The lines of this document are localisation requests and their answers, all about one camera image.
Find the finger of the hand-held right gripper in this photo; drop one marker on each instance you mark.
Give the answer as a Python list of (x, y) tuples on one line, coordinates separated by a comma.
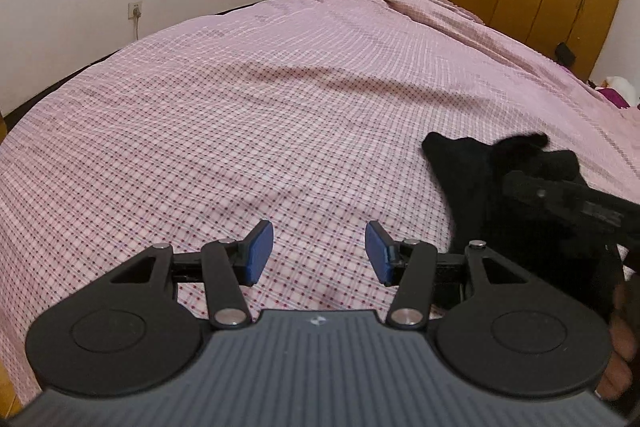
[(535, 193)]

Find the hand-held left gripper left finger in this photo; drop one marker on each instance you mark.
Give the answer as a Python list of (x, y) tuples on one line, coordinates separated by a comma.
[(260, 252)]

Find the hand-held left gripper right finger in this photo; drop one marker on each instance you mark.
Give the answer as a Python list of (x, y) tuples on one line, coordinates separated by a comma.
[(377, 252)]

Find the black small garment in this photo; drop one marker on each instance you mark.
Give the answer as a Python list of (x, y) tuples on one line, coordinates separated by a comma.
[(470, 187)]

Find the person's right hand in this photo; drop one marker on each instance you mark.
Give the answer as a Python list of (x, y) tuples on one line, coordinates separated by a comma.
[(622, 357)]

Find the purple cloth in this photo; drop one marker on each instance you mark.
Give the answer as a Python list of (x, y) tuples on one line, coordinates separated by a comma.
[(612, 98)]

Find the black bag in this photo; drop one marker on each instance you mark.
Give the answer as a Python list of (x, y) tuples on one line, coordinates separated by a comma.
[(565, 56)]

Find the pink checked bed cover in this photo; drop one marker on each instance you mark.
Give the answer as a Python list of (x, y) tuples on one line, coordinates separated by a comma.
[(250, 107)]

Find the white wall socket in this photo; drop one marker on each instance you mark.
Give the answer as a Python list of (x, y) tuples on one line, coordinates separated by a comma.
[(135, 9)]

